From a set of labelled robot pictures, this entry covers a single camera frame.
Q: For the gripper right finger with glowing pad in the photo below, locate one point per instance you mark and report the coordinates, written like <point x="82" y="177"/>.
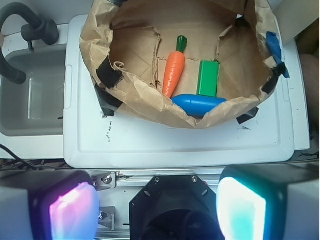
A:
<point x="269" y="202"/>

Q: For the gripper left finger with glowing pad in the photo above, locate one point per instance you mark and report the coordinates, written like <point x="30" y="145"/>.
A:
<point x="48" y="205"/>

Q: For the orange toy carrot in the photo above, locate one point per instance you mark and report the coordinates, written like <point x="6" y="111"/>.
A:
<point x="174" y="67"/>

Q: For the white plastic tray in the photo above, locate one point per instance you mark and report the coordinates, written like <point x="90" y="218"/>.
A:
<point x="92" y="140"/>

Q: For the grey toy sink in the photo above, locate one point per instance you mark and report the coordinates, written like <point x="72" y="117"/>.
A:
<point x="31" y="114"/>

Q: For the blue toy capsule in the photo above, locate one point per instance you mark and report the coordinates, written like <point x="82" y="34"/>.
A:
<point x="197" y="105"/>

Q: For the green rectangular block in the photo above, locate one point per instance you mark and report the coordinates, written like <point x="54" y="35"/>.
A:
<point x="208" y="78"/>

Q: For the blue tape piece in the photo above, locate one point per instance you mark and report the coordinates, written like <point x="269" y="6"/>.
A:
<point x="273" y="45"/>

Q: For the brown paper bag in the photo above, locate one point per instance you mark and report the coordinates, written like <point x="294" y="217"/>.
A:
<point x="126" y="47"/>

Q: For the black octagonal mount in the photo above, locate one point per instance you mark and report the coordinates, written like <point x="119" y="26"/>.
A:
<point x="174" y="207"/>

